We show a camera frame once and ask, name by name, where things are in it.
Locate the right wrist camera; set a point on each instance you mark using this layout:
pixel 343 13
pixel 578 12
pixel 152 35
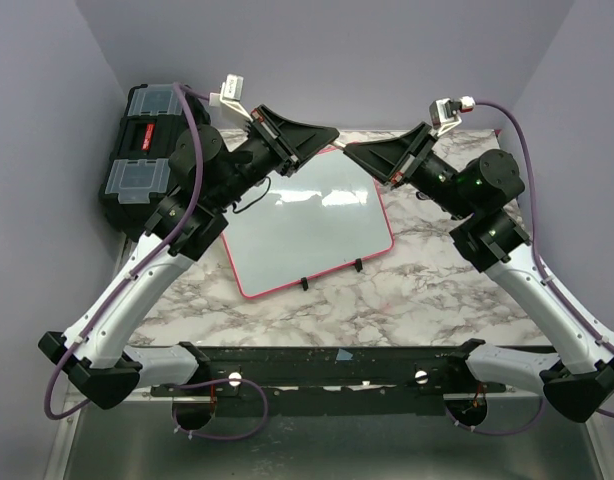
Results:
pixel 445 114

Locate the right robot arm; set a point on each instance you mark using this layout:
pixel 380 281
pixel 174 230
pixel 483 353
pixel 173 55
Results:
pixel 578 377

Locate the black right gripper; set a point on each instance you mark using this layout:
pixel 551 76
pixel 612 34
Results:
pixel 395 160

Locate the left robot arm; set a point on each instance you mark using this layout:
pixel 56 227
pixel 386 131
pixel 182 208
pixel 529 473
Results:
pixel 210 178

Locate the blue tape piece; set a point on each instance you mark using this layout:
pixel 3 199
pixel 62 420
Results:
pixel 343 355

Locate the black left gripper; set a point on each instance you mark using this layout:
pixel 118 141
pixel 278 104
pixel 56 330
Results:
pixel 291 142

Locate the black mounting rail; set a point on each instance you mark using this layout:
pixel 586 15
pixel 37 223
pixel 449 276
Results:
pixel 242 382

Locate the pink framed whiteboard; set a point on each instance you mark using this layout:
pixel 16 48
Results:
pixel 313 223

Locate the black toolbox clear lids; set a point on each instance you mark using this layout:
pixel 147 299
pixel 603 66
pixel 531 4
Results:
pixel 138 176

